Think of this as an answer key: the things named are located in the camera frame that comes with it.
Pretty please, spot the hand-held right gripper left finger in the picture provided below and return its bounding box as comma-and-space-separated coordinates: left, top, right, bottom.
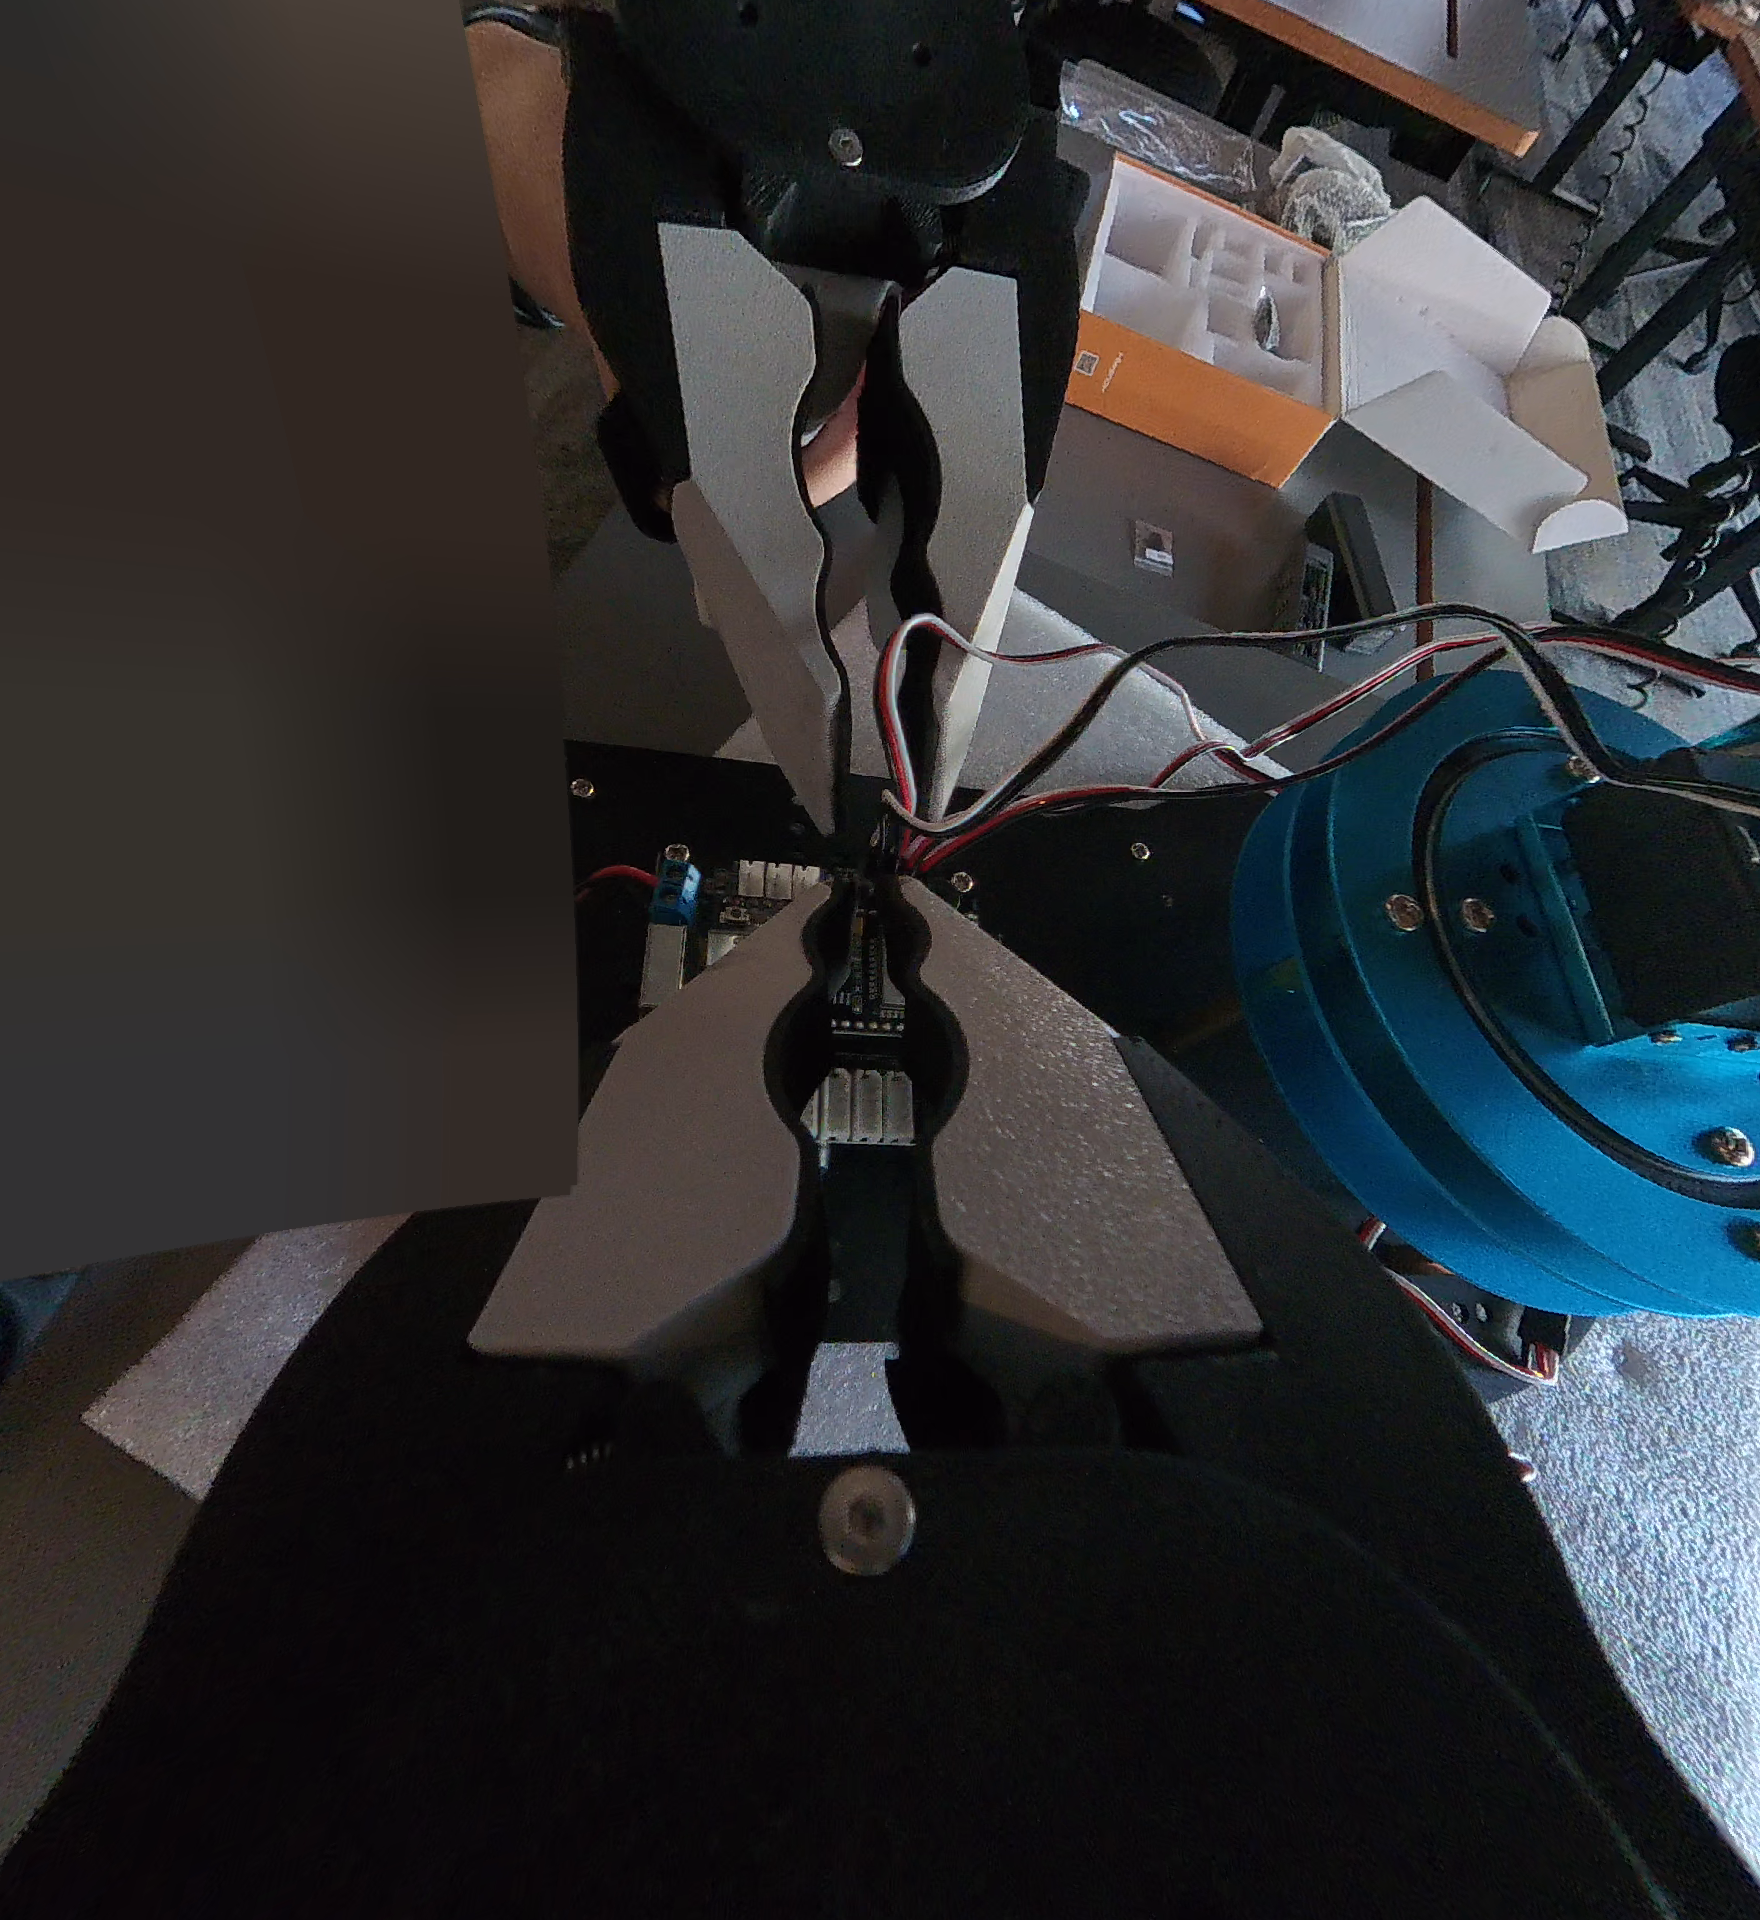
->
468, 881, 840, 1453

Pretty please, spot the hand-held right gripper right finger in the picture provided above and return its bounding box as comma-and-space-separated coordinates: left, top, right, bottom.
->
890, 880, 1266, 1361

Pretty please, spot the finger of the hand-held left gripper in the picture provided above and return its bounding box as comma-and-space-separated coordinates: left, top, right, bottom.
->
864, 270, 1040, 831
656, 225, 881, 836

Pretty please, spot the striped servo cable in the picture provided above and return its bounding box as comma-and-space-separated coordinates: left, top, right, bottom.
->
876, 611, 1277, 863
1352, 1213, 1573, 1390
956, 602, 1609, 848
909, 637, 1760, 880

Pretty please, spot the black circuit board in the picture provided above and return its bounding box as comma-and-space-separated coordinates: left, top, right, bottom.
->
636, 847, 988, 1157

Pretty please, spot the person's left forearm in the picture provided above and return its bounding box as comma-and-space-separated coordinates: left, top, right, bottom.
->
463, 14, 582, 335

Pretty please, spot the grey desk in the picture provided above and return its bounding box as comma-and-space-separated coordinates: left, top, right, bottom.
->
0, 352, 1760, 1920

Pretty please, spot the orange and white cardboard box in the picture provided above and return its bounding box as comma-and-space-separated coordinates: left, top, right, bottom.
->
1064, 149, 1633, 556

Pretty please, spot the white foam box insert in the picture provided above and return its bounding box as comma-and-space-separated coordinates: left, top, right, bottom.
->
1086, 154, 1334, 365

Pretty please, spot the clear plastic bag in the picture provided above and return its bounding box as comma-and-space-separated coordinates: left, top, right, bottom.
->
1059, 60, 1272, 170

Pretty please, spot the small dark box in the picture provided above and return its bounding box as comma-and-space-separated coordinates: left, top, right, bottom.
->
1266, 492, 1400, 672

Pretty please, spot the bubble wrap bag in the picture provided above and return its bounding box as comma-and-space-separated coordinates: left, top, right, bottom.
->
1270, 126, 1395, 242

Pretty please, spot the white foam sheet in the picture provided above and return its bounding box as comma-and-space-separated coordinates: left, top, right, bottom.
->
85, 584, 1760, 1877

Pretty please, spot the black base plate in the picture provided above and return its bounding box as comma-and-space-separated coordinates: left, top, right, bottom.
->
564, 742, 1277, 1059

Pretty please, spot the black metal table frame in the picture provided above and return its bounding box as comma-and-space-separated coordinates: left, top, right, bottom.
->
1532, 0, 1760, 391

